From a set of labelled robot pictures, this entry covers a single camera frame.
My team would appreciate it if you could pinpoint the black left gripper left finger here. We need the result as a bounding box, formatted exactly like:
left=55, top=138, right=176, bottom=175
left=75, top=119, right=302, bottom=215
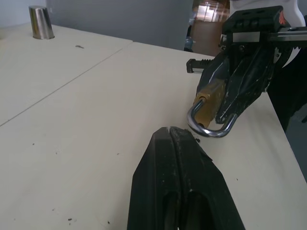
left=126, top=126, right=181, bottom=230

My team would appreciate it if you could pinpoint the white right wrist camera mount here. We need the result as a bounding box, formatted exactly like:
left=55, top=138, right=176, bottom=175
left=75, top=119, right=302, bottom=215
left=229, top=0, right=307, bottom=27

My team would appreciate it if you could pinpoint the black ribbed clamp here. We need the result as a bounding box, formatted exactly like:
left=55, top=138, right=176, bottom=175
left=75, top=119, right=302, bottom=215
left=186, top=58, right=218, bottom=74

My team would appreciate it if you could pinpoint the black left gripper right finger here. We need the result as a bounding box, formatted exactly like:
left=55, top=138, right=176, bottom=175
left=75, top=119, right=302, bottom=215
left=170, top=126, right=246, bottom=230

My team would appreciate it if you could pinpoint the brown wooden door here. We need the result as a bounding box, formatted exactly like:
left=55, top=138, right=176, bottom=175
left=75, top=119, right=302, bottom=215
left=191, top=0, right=231, bottom=54

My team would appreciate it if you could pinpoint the stainless steel cup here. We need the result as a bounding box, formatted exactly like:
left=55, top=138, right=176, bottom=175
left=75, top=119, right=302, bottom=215
left=28, top=6, right=56, bottom=40

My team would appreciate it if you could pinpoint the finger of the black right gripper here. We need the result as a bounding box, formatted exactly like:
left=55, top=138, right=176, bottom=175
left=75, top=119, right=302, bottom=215
left=198, top=56, right=232, bottom=96
left=215, top=44, right=278, bottom=125

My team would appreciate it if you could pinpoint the brass padlock with steel shackle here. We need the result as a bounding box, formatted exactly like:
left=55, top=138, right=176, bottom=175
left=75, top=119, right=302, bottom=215
left=186, top=79, right=238, bottom=138

